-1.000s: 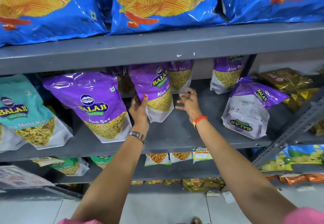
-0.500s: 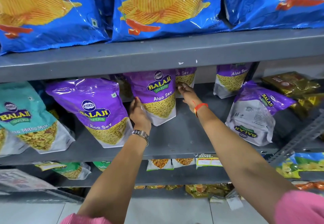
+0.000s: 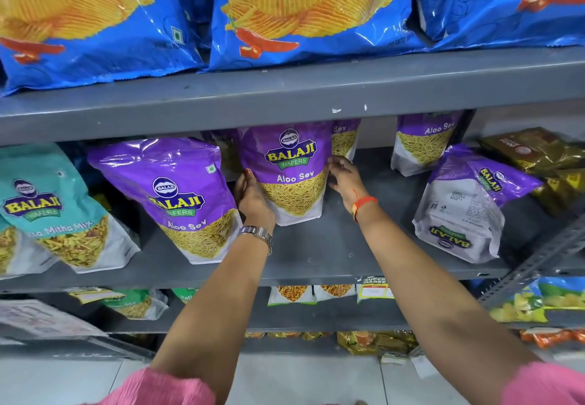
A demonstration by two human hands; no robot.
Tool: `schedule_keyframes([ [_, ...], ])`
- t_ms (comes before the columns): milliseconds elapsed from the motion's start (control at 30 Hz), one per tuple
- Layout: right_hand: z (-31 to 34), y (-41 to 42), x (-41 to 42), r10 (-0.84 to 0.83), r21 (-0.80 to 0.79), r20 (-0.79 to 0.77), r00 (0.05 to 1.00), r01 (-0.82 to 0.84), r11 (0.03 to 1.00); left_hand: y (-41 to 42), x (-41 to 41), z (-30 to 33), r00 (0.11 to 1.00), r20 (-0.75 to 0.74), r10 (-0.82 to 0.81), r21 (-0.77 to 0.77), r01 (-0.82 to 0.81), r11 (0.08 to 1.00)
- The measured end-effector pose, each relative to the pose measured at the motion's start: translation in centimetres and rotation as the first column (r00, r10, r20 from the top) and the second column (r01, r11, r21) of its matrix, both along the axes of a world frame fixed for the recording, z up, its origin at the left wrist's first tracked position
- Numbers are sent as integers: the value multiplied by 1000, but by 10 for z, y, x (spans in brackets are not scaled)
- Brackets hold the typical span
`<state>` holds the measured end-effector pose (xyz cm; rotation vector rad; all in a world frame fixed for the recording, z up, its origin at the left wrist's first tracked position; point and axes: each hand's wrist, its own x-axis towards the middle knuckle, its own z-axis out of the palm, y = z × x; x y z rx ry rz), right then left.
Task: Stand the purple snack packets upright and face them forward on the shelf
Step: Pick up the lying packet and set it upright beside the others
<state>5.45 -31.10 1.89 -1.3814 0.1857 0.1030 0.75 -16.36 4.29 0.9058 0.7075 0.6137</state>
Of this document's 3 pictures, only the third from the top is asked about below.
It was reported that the person's right hand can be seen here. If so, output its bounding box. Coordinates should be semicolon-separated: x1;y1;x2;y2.
328;155;374;211

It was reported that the person's left hand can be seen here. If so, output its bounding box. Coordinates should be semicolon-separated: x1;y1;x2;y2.
234;168;277;229

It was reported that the purple snack packet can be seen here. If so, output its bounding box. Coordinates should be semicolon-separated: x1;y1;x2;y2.
412;143;544;265
332;119;362;162
236;121;333;227
87;137;243;265
201;130;243;182
391;111;465;177

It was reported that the person's left forearm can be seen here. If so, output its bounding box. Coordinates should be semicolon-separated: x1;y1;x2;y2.
150;231;275;403

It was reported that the person's right forearm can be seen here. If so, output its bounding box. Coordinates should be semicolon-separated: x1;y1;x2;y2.
355;199;549;401

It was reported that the orange wrist thread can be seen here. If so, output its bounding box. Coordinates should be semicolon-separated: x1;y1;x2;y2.
351;189;379;223

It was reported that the silver wristwatch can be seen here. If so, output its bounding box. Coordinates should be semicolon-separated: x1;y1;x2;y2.
237;225;274;255

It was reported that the grey metal shelving rack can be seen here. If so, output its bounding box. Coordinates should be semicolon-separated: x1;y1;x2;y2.
0;46;585;364

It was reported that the shelf price label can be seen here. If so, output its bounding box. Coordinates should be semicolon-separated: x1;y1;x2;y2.
356;276;395;304

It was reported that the row of yellow packets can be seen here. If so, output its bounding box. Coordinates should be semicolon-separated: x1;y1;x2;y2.
244;331;335;341

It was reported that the green white snack packet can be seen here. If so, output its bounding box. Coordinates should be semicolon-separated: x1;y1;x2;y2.
101;288;169;321

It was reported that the teal snack packet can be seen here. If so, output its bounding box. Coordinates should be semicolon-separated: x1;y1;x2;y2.
0;143;141;275
0;216;60;280

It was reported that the yellow snack packet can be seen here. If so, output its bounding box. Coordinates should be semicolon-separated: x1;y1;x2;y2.
68;286;125;305

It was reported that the golden brown snack packet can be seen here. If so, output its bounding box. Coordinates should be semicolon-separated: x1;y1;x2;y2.
531;168;585;218
478;127;585;178

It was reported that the white price tag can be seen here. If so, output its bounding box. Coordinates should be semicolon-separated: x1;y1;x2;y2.
410;353;440;379

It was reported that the pink left sleeve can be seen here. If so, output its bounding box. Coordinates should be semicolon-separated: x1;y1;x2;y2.
97;365;216;405

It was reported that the pink sleeve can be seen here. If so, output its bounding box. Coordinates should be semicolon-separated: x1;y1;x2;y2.
97;365;216;405
499;362;585;405

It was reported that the blue yellow chips bag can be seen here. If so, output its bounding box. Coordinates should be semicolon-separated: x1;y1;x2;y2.
488;276;585;324

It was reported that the white printed carton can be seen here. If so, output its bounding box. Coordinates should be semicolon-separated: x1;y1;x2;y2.
0;299;109;340

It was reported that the orange snack packet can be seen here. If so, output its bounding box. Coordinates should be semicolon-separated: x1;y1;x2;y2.
520;328;585;350

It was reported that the pink right sleeve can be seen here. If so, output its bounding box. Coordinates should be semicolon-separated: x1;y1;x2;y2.
499;362;585;405

